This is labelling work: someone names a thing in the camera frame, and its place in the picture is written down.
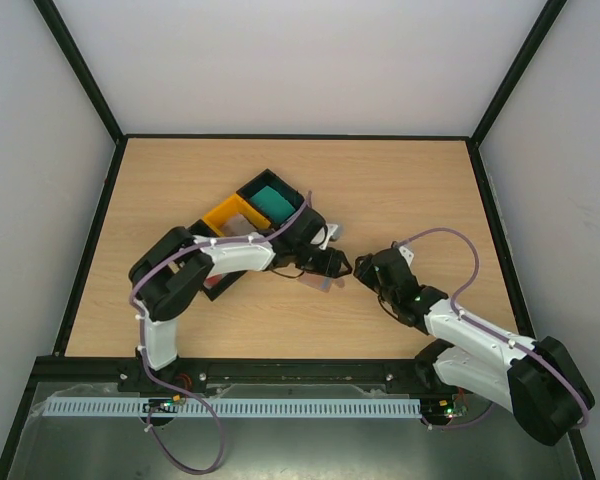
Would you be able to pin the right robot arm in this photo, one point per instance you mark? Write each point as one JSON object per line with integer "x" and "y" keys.
{"x": 537, "y": 381}

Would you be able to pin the white pink card stack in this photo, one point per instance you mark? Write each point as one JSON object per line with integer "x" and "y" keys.
{"x": 238, "y": 225}

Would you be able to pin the grey slotted cable duct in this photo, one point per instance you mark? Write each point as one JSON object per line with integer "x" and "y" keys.
{"x": 108, "y": 407}

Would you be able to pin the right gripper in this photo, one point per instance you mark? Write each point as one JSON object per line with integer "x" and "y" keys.
{"x": 376, "y": 273}

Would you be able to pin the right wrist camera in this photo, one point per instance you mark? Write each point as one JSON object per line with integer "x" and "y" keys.
{"x": 405, "y": 252}

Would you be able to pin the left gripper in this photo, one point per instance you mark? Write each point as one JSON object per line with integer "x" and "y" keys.
{"x": 330, "y": 266}

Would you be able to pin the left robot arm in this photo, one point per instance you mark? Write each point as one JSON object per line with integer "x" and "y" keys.
{"x": 165, "y": 281}

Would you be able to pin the teal card stack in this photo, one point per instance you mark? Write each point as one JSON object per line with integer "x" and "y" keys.
{"x": 272, "y": 204}

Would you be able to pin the black enclosure frame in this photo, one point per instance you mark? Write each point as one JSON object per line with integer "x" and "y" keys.
{"x": 58, "y": 28}

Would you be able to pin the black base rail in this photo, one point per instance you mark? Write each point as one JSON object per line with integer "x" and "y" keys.
{"x": 405, "y": 376}

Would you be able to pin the yellow bin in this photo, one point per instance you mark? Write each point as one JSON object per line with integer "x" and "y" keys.
{"x": 231, "y": 206}

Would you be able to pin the black bin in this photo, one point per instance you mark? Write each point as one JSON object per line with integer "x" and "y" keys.
{"x": 214, "y": 286}
{"x": 269, "y": 178}

